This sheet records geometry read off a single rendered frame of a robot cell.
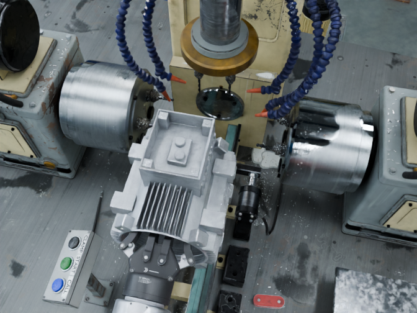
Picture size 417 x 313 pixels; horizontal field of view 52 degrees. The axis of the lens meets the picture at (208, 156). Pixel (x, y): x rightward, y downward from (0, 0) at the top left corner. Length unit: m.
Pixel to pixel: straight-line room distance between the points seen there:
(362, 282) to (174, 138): 0.70
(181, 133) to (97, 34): 1.15
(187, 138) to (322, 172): 0.48
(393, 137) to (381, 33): 2.09
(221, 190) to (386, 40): 2.52
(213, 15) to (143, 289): 0.54
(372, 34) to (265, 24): 2.00
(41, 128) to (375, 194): 0.90
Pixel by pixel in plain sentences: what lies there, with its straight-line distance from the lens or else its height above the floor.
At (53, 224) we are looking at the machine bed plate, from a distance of 1.41.
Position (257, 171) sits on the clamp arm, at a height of 1.03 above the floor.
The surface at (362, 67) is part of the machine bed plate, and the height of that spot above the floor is 0.80.
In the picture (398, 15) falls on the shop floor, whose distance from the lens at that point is 3.37.
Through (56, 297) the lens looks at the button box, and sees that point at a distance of 1.04.
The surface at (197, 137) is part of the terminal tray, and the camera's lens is 0.74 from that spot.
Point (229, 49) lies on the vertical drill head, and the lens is 0.95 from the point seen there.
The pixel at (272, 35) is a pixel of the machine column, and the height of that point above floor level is 1.19.
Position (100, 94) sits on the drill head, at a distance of 1.16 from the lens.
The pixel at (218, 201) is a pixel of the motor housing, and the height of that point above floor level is 1.37.
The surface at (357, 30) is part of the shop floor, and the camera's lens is 3.15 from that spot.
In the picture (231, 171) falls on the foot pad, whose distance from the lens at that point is 0.75.
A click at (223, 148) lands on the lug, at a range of 0.76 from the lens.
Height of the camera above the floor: 2.04
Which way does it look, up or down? 60 degrees down
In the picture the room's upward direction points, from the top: 1 degrees clockwise
